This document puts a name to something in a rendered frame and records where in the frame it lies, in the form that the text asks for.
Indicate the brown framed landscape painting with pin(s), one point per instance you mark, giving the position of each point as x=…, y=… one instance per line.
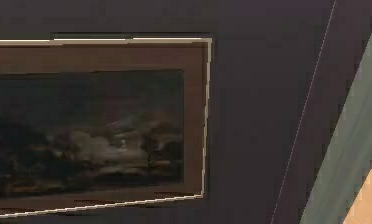
x=94, y=126

